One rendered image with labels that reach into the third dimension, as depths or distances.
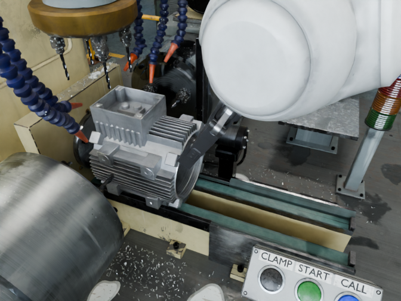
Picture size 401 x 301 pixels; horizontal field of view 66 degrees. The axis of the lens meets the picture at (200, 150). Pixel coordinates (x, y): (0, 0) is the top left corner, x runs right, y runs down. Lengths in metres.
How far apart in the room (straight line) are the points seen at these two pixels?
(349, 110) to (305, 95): 0.97
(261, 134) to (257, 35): 0.99
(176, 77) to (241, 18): 0.66
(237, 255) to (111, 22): 0.52
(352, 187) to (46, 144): 0.81
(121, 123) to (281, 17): 0.50
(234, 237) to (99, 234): 0.30
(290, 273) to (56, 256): 0.31
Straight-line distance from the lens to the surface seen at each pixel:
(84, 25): 0.54
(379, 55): 0.22
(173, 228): 0.75
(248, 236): 0.66
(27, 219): 0.46
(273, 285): 0.46
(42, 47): 0.82
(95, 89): 0.76
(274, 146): 1.10
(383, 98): 0.83
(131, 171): 0.65
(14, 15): 0.77
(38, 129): 0.66
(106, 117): 0.65
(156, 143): 0.63
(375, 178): 1.09
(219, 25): 0.18
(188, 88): 0.83
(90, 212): 0.49
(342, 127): 1.05
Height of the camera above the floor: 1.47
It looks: 39 degrees down
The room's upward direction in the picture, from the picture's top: straight up
